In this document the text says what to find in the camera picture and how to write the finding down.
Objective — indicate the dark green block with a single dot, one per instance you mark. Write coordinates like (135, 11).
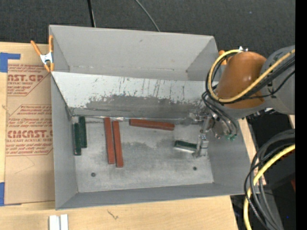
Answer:
(184, 144)
(77, 139)
(83, 130)

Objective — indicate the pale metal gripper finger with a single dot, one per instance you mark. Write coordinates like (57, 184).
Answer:
(203, 141)
(199, 152)

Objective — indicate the red-brown flat block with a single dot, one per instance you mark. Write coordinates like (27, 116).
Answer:
(117, 145)
(151, 124)
(109, 140)

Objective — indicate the brown cardboard board red print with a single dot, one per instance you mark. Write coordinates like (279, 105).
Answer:
(28, 166)

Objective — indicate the grey metal bin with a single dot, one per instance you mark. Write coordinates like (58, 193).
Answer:
(144, 176)

